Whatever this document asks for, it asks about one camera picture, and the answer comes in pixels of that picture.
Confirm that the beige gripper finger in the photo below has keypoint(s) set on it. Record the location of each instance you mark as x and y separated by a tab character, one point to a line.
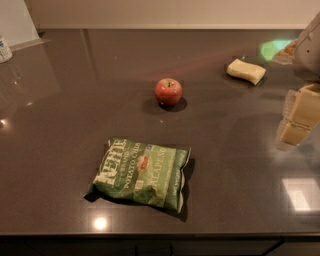
305	115
281	143

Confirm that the red apple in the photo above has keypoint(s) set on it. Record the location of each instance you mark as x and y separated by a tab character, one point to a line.
168	92

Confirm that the white bottle with label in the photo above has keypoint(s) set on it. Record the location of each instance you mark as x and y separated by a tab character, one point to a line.
5	52

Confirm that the yellow sponge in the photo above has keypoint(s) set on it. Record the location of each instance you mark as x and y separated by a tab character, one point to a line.
247	71

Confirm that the green jalapeno chip bag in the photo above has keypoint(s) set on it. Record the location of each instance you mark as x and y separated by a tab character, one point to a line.
146	174

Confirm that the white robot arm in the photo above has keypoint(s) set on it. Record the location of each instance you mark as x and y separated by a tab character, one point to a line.
304	53

